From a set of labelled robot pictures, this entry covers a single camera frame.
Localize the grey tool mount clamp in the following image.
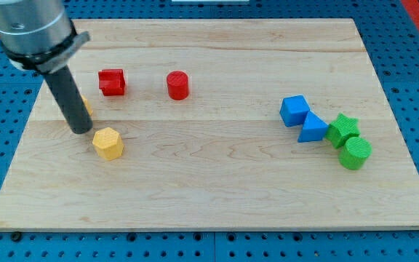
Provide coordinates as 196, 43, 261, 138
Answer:
1, 18, 90, 74

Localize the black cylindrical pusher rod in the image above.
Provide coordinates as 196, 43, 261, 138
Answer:
43, 66, 92, 134

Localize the yellow hexagon block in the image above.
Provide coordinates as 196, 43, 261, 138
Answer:
92, 127, 124, 161

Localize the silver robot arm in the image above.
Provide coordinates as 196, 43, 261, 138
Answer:
0, 0, 92, 134

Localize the yellow block behind rod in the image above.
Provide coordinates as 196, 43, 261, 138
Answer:
81, 95, 93, 116

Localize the red notched block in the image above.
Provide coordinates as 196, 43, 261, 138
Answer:
98, 69, 126, 96

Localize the red cylinder block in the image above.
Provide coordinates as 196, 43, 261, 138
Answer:
166, 71, 189, 100

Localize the wooden board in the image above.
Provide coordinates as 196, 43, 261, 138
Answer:
0, 18, 419, 232

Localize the blue cube block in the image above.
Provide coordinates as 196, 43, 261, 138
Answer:
279, 95, 310, 127

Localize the blue triangle block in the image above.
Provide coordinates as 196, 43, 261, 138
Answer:
298, 111, 329, 143

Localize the green star block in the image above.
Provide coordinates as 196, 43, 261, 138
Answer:
324, 113, 361, 148

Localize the green cylinder block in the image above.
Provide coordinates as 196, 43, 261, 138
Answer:
338, 137, 372, 170

